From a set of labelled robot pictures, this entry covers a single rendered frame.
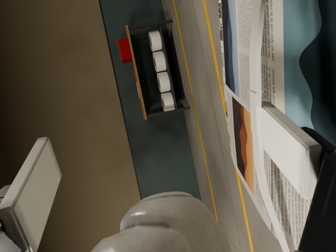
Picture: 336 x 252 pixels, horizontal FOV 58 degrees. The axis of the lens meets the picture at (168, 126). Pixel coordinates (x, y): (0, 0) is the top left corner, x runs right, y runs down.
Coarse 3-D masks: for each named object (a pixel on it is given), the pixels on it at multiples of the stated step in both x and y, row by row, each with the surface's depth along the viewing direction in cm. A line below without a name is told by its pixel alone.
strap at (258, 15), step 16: (256, 0) 17; (256, 16) 17; (256, 32) 17; (256, 48) 17; (256, 64) 18; (256, 80) 18; (256, 96) 18; (256, 112) 19; (256, 128) 19; (256, 144) 20; (256, 160) 20; (272, 208) 22; (272, 224) 23
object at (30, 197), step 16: (48, 144) 18; (32, 160) 16; (48, 160) 18; (16, 176) 15; (32, 176) 15; (48, 176) 17; (16, 192) 13; (32, 192) 15; (48, 192) 17; (0, 208) 12; (16, 208) 13; (32, 208) 14; (48, 208) 16; (16, 224) 13; (32, 224) 14; (16, 240) 13; (32, 240) 14
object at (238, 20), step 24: (240, 0) 26; (240, 24) 27; (264, 24) 21; (240, 48) 28; (264, 48) 22; (240, 72) 30; (264, 72) 23; (240, 96) 31; (264, 96) 24; (240, 120) 32; (240, 144) 34; (240, 168) 36; (264, 168) 27; (264, 216) 29
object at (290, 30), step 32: (288, 0) 18; (320, 0) 15; (288, 32) 19; (320, 32) 16; (288, 64) 19; (320, 64) 16; (288, 96) 20; (320, 96) 17; (320, 128) 18; (288, 192) 23; (288, 224) 25
